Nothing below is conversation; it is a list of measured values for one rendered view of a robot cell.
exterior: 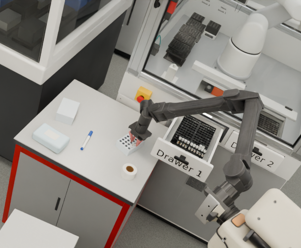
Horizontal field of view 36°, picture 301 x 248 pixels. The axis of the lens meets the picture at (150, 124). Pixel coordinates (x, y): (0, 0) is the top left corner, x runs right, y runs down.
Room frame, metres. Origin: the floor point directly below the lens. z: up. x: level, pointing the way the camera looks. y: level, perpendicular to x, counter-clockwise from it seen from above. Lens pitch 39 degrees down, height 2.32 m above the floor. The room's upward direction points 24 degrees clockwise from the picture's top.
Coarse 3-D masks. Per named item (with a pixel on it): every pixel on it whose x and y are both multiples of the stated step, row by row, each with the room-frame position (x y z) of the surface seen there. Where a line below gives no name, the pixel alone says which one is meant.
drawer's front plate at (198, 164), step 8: (160, 144) 1.61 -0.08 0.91; (168, 144) 1.61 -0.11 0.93; (152, 152) 1.61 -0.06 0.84; (160, 152) 1.61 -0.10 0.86; (168, 152) 1.60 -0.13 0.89; (176, 152) 1.60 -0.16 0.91; (184, 152) 1.60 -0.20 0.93; (168, 160) 1.60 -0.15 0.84; (192, 160) 1.59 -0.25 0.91; (200, 160) 1.59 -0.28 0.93; (184, 168) 1.59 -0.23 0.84; (200, 168) 1.59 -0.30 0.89; (208, 168) 1.58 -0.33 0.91; (192, 176) 1.59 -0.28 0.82; (200, 176) 1.58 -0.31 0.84
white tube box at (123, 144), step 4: (124, 136) 1.68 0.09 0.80; (128, 136) 1.70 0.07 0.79; (120, 140) 1.64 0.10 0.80; (124, 140) 1.65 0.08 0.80; (128, 140) 1.67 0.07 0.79; (136, 140) 1.70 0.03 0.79; (144, 140) 1.71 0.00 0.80; (116, 144) 1.63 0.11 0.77; (120, 144) 1.62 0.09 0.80; (124, 144) 1.63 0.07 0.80; (128, 144) 1.65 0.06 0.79; (140, 144) 1.68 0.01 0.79; (120, 148) 1.61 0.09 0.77; (124, 148) 1.61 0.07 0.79; (128, 148) 1.62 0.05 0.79; (132, 148) 1.62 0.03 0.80; (136, 148) 1.65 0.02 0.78; (124, 152) 1.60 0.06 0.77; (128, 152) 1.60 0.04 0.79; (132, 152) 1.63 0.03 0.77
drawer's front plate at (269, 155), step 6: (234, 132) 1.90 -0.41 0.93; (234, 138) 1.89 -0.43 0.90; (228, 144) 1.89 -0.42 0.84; (234, 144) 1.89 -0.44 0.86; (258, 144) 1.89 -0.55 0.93; (234, 150) 1.89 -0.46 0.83; (264, 150) 1.88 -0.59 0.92; (270, 150) 1.88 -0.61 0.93; (264, 156) 1.87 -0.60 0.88; (270, 156) 1.87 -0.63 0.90; (276, 156) 1.87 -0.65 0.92; (282, 156) 1.87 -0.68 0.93; (258, 162) 1.87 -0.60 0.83; (264, 162) 1.87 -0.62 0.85; (270, 162) 1.87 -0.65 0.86; (276, 162) 1.87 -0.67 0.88; (270, 168) 1.87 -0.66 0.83; (276, 168) 1.86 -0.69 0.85
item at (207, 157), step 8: (176, 120) 1.86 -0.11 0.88; (192, 120) 1.95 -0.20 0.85; (208, 120) 1.95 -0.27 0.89; (168, 128) 1.78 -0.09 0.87; (176, 128) 1.85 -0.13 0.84; (208, 128) 1.94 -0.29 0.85; (216, 128) 1.94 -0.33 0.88; (168, 136) 1.77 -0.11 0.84; (216, 136) 1.93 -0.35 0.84; (216, 144) 1.79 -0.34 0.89; (208, 152) 1.78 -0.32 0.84; (208, 160) 1.65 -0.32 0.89
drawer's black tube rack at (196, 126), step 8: (184, 120) 1.86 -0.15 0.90; (200, 120) 1.91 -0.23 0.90; (184, 128) 1.80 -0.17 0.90; (192, 128) 1.82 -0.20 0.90; (200, 128) 1.85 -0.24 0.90; (184, 136) 1.78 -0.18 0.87; (192, 136) 1.76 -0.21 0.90; (200, 136) 1.79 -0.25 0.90; (208, 136) 1.82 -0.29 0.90; (176, 144) 1.70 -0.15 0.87; (200, 144) 1.74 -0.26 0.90; (208, 144) 1.76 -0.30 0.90; (192, 152) 1.69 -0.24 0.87
